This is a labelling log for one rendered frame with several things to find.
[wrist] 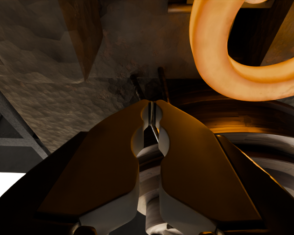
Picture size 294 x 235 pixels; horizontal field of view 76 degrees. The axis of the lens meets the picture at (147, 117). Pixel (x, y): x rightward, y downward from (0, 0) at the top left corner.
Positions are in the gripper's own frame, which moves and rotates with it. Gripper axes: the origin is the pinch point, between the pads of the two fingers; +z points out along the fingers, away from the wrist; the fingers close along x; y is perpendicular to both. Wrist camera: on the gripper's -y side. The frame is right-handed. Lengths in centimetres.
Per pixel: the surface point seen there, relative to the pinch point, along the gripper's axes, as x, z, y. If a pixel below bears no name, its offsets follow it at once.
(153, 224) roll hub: 0.5, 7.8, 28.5
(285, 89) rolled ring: 15.5, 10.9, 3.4
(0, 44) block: -13.0, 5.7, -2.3
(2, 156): -623, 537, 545
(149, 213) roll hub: -0.3, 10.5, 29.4
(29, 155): -511, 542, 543
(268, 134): 15.6, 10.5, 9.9
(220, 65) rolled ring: 7.0, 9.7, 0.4
